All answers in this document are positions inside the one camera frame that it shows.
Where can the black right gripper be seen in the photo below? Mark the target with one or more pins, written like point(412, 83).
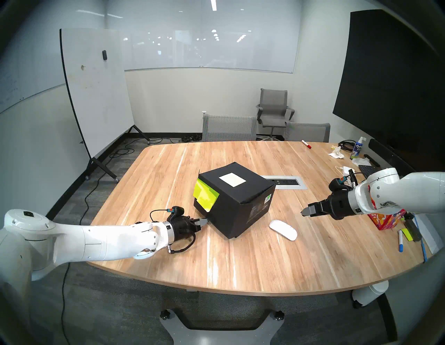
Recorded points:
point(339, 206)

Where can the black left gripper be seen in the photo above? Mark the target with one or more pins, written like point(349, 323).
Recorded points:
point(180, 227)

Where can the white computer mouse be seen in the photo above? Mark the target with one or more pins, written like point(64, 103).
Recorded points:
point(283, 230)

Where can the black cardboard box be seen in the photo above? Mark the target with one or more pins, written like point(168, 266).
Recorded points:
point(240, 205)

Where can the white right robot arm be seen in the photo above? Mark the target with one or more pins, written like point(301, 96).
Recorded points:
point(410, 191)

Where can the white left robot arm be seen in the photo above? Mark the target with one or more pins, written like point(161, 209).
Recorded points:
point(104, 240)

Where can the colourful tissue box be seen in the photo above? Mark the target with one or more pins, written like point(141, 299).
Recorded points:
point(384, 219)

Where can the yellow sticky note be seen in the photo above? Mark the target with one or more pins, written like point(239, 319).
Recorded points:
point(209, 199)

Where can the green sticky note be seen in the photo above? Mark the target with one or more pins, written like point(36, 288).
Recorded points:
point(198, 189)

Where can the silver table outlet panel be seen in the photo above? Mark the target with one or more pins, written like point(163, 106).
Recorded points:
point(290, 182)

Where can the white power adapter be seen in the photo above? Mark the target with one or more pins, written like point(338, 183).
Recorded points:
point(346, 170)

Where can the square paper sticker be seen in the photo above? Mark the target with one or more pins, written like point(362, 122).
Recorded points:
point(232, 180)

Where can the crumpled white tissue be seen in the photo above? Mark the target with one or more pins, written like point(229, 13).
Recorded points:
point(336, 153)
point(361, 161)

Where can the black keyboard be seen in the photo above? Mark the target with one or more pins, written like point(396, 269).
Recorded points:
point(367, 169)

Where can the red marker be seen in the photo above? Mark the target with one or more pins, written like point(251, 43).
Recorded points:
point(306, 144)

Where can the whiteboard cleaner spray bottle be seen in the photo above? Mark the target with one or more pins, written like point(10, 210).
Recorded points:
point(357, 150)

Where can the black slim remote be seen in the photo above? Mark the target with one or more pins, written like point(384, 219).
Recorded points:
point(372, 160)

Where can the grey fabric chair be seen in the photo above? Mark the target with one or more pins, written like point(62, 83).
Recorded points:
point(307, 133)

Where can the black video bar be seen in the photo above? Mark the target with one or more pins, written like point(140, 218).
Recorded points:
point(386, 153)

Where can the blue marker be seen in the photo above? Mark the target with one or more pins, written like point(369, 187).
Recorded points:
point(401, 241)

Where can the yellow sticky note pad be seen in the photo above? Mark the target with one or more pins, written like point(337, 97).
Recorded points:
point(406, 234)

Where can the black whiteboard eraser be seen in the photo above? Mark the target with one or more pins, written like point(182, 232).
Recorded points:
point(413, 227)

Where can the grey mesh chair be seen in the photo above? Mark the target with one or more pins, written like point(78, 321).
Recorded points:
point(229, 128)

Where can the blue pen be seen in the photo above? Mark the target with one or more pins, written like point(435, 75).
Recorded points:
point(423, 248)

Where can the grey office chair with armrests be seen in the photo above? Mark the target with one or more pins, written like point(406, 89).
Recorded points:
point(273, 104)

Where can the rolling whiteboard with stand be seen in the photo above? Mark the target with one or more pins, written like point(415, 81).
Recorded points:
point(97, 94)

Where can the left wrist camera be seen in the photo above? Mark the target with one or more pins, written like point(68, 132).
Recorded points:
point(176, 211)

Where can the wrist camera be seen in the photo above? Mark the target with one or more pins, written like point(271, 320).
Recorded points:
point(340, 182)
point(176, 211)

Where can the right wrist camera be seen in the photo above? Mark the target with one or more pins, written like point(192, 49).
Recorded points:
point(340, 182)

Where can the grey robot base frame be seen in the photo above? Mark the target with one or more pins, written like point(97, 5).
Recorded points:
point(222, 335)

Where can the large black wall screen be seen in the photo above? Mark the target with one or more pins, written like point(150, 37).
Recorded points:
point(389, 87)

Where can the wall glass whiteboard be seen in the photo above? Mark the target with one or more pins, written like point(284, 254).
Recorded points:
point(21, 80)
point(208, 41)

